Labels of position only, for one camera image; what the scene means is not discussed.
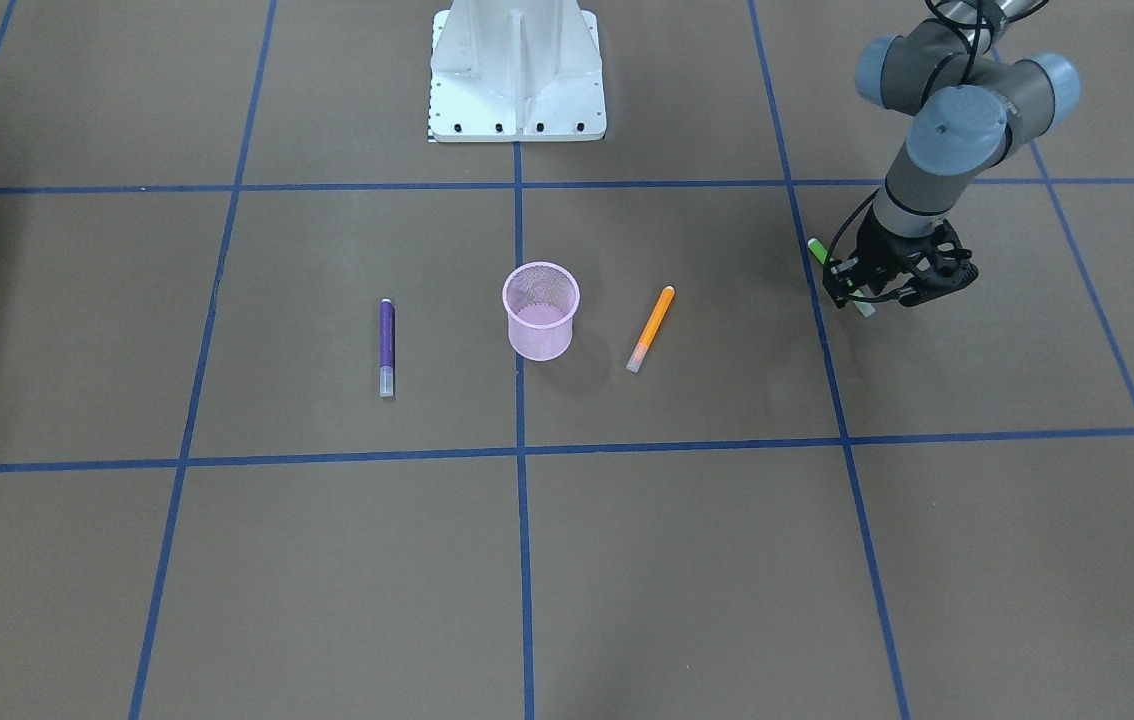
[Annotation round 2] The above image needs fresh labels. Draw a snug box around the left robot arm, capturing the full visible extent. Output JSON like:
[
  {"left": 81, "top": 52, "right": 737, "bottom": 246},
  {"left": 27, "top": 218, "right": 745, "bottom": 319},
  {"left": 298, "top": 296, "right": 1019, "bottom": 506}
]
[{"left": 822, "top": 1, "right": 1082, "bottom": 307}]

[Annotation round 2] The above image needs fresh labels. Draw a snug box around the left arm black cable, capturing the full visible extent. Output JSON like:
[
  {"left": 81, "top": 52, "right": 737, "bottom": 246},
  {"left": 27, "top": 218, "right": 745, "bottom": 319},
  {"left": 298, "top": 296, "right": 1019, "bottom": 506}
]
[{"left": 824, "top": 190, "right": 919, "bottom": 303}]

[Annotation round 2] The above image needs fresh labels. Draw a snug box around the orange highlighter pen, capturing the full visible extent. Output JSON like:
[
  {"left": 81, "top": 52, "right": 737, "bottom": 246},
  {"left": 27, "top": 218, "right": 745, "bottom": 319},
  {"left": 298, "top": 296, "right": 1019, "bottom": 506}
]
[{"left": 625, "top": 286, "right": 676, "bottom": 373}]

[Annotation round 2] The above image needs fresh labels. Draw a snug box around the purple highlighter pen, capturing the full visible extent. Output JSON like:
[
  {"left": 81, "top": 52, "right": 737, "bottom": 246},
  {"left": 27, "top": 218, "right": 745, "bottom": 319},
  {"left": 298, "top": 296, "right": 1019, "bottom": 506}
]
[{"left": 378, "top": 299, "right": 395, "bottom": 398}]

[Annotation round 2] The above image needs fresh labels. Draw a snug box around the pink mesh pen holder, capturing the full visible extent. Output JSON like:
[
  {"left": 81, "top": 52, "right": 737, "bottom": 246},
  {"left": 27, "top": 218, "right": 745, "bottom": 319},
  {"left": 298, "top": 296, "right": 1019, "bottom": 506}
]
[{"left": 500, "top": 261, "right": 581, "bottom": 363}]

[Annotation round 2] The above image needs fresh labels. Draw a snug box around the green highlighter pen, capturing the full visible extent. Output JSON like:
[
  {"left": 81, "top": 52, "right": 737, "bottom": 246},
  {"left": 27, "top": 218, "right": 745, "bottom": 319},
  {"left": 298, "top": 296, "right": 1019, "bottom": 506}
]
[{"left": 806, "top": 237, "right": 875, "bottom": 317}]

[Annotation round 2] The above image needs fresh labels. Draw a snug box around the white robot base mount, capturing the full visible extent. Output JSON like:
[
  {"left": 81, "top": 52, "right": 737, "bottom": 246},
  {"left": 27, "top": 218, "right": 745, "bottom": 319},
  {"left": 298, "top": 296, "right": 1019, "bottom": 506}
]
[{"left": 428, "top": 1, "right": 608, "bottom": 143}]

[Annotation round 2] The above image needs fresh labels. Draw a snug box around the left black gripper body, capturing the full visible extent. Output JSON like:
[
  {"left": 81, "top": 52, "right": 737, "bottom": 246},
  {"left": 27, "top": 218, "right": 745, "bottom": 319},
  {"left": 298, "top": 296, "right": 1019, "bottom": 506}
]
[{"left": 845, "top": 213, "right": 919, "bottom": 300}]

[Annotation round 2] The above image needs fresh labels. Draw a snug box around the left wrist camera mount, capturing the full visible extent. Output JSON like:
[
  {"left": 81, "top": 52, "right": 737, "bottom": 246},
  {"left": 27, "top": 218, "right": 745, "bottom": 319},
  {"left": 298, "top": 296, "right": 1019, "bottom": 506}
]
[{"left": 897, "top": 220, "right": 979, "bottom": 307}]

